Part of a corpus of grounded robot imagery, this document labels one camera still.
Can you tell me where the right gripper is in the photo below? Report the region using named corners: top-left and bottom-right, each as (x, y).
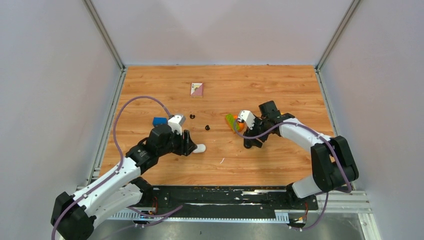
top-left (242, 115), bottom-right (270, 148)

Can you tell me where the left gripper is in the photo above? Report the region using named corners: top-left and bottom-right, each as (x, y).
top-left (158, 126), bottom-right (199, 157)

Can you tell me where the white earbud charging case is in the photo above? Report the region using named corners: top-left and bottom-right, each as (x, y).
top-left (192, 144), bottom-right (206, 154)

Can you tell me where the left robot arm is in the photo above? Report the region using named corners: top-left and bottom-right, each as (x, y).
top-left (50, 124), bottom-right (206, 240)

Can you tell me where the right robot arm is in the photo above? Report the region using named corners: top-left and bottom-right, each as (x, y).
top-left (233, 100), bottom-right (359, 209)

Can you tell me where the orange toy piece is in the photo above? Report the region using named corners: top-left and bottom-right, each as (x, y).
top-left (231, 114), bottom-right (245, 132)

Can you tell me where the blue small object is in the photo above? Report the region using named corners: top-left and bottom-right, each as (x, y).
top-left (152, 117), bottom-right (168, 127)

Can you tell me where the playing card box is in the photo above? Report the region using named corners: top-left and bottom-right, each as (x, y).
top-left (190, 82), bottom-right (204, 98)

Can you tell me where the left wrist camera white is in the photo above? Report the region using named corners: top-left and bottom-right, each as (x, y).
top-left (167, 114), bottom-right (186, 135)

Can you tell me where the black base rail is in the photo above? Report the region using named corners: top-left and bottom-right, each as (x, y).
top-left (135, 185), bottom-right (319, 220)

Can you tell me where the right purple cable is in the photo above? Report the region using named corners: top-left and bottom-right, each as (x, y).
top-left (233, 119), bottom-right (353, 232)

